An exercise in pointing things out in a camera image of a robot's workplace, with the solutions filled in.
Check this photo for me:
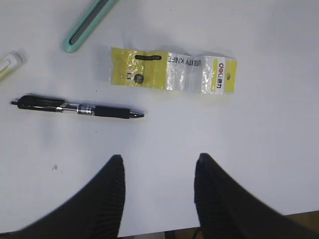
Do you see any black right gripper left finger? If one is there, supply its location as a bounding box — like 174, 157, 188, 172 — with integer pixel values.
0, 155, 125, 239

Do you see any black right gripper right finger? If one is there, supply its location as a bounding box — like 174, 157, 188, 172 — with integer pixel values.
194, 153, 319, 239

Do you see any black pen right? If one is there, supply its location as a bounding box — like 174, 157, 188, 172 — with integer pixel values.
10, 95, 145, 119

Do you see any yellow utility knife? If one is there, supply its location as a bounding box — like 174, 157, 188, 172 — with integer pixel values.
0, 50, 27, 82

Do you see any teal utility knife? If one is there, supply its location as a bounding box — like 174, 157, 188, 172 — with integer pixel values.
62, 0, 118, 53

